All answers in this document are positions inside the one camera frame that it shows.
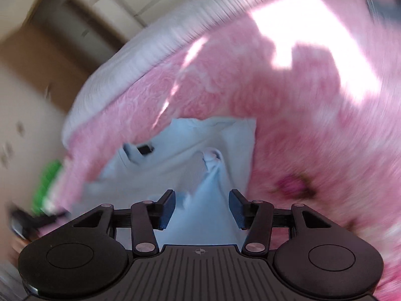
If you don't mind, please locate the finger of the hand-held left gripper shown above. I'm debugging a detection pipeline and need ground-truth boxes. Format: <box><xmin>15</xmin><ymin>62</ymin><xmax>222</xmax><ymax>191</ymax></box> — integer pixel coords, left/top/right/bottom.
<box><xmin>36</xmin><ymin>210</ymin><xmax>71</xmax><ymax>227</ymax></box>

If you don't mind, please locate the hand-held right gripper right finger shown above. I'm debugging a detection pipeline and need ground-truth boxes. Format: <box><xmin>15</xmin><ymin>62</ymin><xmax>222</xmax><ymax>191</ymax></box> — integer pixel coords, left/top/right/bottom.
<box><xmin>229</xmin><ymin>189</ymin><xmax>336</xmax><ymax>256</ymax></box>

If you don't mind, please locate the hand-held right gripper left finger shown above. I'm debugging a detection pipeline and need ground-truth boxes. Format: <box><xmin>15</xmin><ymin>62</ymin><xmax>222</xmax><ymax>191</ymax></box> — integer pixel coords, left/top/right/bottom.
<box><xmin>73</xmin><ymin>189</ymin><xmax>176</xmax><ymax>256</ymax></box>

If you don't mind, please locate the light blue garment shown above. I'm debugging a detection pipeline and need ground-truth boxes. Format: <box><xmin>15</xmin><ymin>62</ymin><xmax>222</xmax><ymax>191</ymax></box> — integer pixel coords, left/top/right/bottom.
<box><xmin>70</xmin><ymin>116</ymin><xmax>257</xmax><ymax>247</ymax></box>

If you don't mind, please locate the green and cream cloth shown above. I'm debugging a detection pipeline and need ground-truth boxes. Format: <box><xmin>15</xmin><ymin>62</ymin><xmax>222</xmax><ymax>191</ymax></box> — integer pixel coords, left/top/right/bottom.
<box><xmin>33</xmin><ymin>159</ymin><xmax>65</xmax><ymax>215</ymax></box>

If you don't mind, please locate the pink floral blanket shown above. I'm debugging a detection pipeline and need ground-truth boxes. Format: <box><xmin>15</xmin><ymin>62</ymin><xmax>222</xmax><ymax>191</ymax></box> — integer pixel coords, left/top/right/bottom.
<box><xmin>41</xmin><ymin>0</ymin><xmax>401</xmax><ymax>301</ymax></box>

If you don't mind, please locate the white striped duvet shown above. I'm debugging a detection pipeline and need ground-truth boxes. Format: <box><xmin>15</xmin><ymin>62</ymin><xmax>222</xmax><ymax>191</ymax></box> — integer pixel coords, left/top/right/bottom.
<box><xmin>61</xmin><ymin>0</ymin><xmax>292</xmax><ymax>151</ymax></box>

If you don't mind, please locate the wooden door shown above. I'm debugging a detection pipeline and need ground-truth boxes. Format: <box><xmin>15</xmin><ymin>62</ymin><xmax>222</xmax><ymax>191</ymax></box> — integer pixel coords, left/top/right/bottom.
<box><xmin>0</xmin><ymin>22</ymin><xmax>92</xmax><ymax>113</ymax></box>

